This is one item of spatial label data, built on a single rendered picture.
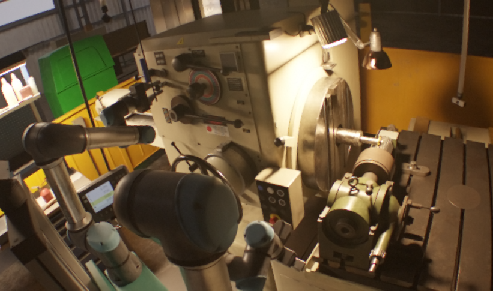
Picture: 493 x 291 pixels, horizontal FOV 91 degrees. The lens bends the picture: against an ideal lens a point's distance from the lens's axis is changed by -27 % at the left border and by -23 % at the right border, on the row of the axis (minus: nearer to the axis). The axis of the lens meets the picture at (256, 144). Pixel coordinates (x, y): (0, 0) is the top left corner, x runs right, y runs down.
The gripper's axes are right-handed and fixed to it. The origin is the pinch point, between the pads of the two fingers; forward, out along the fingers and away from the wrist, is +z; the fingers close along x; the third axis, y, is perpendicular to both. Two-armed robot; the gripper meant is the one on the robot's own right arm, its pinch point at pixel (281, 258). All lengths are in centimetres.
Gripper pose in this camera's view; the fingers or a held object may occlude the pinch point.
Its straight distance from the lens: 110.2
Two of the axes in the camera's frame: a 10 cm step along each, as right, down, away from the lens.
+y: -5.0, 7.8, -3.7
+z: 2.9, 5.6, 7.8
